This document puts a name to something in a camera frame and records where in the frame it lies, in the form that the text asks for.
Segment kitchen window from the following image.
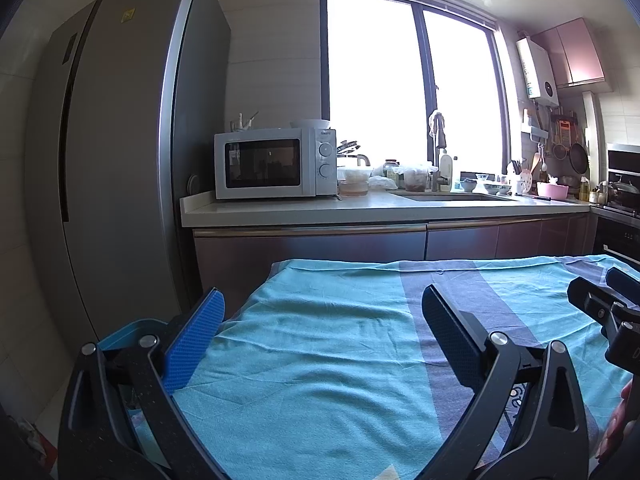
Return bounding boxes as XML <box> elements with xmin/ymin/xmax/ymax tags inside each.
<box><xmin>320</xmin><ymin>0</ymin><xmax>511</xmax><ymax>193</ymax></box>

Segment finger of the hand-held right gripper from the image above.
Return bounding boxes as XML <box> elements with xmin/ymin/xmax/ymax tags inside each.
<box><xmin>567</xmin><ymin>275</ymin><xmax>640</xmax><ymax>333</ymax></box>
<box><xmin>605</xmin><ymin>266</ymin><xmax>640</xmax><ymax>307</ymax></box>

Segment metal cooking pot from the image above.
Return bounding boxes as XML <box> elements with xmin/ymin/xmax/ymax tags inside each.
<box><xmin>605</xmin><ymin>180</ymin><xmax>640</xmax><ymax>208</ymax></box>

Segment blue plastic bin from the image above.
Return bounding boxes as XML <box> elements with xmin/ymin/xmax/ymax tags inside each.
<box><xmin>95</xmin><ymin>317</ymin><xmax>176</xmax><ymax>466</ymax></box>

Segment hanging frying pan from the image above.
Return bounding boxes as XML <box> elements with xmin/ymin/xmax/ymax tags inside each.
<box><xmin>569</xmin><ymin>142</ymin><xmax>590</xmax><ymax>173</ymax></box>

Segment grey refrigerator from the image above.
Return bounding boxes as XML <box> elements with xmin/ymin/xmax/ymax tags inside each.
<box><xmin>22</xmin><ymin>0</ymin><xmax>232</xmax><ymax>346</ymax></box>

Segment kitchen counter cabinet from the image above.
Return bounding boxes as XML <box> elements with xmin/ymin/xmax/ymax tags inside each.
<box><xmin>180</xmin><ymin>191</ymin><xmax>601</xmax><ymax>311</ymax></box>

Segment pink wall cabinet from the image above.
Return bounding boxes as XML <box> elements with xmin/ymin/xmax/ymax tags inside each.
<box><xmin>530</xmin><ymin>17</ymin><xmax>615</xmax><ymax>93</ymax></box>

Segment person's right hand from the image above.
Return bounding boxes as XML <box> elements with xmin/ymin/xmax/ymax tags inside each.
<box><xmin>597</xmin><ymin>377</ymin><xmax>637</xmax><ymax>462</ymax></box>

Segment white water heater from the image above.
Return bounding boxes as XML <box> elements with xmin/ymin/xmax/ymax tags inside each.
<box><xmin>516</xmin><ymin>36</ymin><xmax>560</xmax><ymax>107</ymax></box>

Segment metal kitchen faucet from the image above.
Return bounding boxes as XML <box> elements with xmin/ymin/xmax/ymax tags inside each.
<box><xmin>427</xmin><ymin>109</ymin><xmax>447</xmax><ymax>192</ymax></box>

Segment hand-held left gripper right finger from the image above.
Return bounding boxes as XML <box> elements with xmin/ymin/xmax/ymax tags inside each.
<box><xmin>421</xmin><ymin>284</ymin><xmax>591</xmax><ymax>480</ymax></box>

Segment teal and purple tablecloth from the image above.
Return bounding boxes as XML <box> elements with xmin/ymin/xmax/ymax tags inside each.
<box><xmin>127</xmin><ymin>254</ymin><xmax>640</xmax><ymax>480</ymax></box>

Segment black cooker front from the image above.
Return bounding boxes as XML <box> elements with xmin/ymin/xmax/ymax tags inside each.
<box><xmin>592</xmin><ymin>212</ymin><xmax>640</xmax><ymax>267</ymax></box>

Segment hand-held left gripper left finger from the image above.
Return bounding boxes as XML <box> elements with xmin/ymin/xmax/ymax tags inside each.
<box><xmin>57</xmin><ymin>287</ymin><xmax>227</xmax><ymax>480</ymax></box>

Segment wall-mounted utensil shelf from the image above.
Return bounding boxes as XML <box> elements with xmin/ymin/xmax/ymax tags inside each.
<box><xmin>520</xmin><ymin>110</ymin><xmax>550</xmax><ymax>142</ymax></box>

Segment clear glass bowl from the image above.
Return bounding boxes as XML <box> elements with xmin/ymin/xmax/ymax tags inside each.
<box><xmin>338</xmin><ymin>167</ymin><xmax>373</xmax><ymax>197</ymax></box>

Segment white microwave oven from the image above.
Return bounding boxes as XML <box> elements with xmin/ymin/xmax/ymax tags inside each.
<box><xmin>214</xmin><ymin>127</ymin><xmax>338</xmax><ymax>201</ymax></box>

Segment colorful plastic bag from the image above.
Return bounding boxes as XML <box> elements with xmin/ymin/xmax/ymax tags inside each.
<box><xmin>17</xmin><ymin>417</ymin><xmax>56</xmax><ymax>461</ymax></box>

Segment glass food container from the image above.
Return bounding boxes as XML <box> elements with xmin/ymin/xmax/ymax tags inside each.
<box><xmin>404</xmin><ymin>165</ymin><xmax>431</xmax><ymax>193</ymax></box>

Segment pink bowl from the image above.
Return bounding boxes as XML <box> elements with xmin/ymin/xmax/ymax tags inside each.
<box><xmin>536</xmin><ymin>181</ymin><xmax>571</xmax><ymax>200</ymax></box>

